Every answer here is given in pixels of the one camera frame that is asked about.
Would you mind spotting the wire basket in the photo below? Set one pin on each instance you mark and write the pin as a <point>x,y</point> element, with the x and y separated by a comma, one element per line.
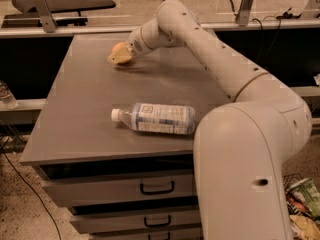
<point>289,180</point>

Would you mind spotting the clear bottle at left edge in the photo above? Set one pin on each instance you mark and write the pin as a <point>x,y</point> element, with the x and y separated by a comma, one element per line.
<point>7,97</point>

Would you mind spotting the clear plastic water bottle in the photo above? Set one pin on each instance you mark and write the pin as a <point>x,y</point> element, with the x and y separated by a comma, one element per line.
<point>157,118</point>

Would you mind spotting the orange fruit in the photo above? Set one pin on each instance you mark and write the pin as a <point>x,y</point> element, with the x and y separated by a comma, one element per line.
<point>117,46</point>

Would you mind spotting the left metal bracket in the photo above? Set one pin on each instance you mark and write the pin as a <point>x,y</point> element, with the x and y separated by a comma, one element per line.
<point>48,23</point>

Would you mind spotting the top drawer with black handle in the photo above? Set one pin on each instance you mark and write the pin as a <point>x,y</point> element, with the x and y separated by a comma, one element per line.
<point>118,188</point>

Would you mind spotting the right metal bracket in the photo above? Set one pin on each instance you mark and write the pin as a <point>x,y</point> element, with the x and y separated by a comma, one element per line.
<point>242,17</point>

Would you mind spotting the drawer with black handle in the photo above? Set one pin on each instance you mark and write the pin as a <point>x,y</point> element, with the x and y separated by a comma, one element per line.
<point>177,234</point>
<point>117,222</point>
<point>118,188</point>

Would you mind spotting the grey drawer cabinet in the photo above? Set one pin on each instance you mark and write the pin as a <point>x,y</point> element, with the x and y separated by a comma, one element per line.
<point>74,135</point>

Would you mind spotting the bottom drawer with black handle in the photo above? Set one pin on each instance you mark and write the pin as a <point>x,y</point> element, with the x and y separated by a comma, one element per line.
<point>177,234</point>

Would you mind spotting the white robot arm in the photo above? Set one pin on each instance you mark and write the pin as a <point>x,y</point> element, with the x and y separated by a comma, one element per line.
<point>239,148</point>

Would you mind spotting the metal rail bar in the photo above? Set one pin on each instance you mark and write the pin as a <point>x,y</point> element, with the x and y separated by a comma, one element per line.
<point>6,33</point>

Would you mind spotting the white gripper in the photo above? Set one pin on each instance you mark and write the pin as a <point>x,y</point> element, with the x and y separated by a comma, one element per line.
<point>135,43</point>

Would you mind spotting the red snack bag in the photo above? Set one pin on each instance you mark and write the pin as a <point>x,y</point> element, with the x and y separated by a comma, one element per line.
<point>295,205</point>

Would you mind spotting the yellow snack bag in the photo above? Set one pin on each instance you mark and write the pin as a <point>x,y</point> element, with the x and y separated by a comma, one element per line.
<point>304,228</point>

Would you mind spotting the middle drawer with black handle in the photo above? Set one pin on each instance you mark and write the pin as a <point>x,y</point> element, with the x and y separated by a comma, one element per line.
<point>117,222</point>

